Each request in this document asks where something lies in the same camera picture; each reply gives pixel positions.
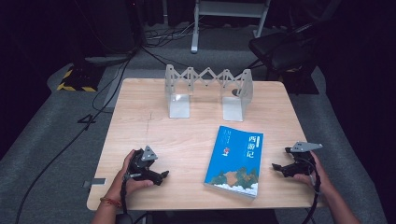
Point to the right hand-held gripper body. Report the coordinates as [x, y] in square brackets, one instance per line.
[301, 160]

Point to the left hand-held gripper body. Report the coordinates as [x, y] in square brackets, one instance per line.
[140, 165]

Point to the blue paperback book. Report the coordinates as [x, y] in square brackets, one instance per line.
[234, 155]

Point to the grey metal expandable book rack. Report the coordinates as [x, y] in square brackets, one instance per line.
[179, 105]

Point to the person's left hand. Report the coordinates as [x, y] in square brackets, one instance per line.
[130, 186]

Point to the person's right hand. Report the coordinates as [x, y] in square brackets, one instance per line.
[320, 179]

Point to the grey tape strip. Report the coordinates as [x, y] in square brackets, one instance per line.
[95, 182]

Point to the black yellow striped base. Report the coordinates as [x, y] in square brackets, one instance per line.
[79, 79]

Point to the black chair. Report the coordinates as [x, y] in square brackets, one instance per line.
[280, 51]

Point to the black equipment stand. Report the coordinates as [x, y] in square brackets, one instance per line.
[106, 28]

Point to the white metal stand frame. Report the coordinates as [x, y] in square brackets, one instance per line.
[229, 8]

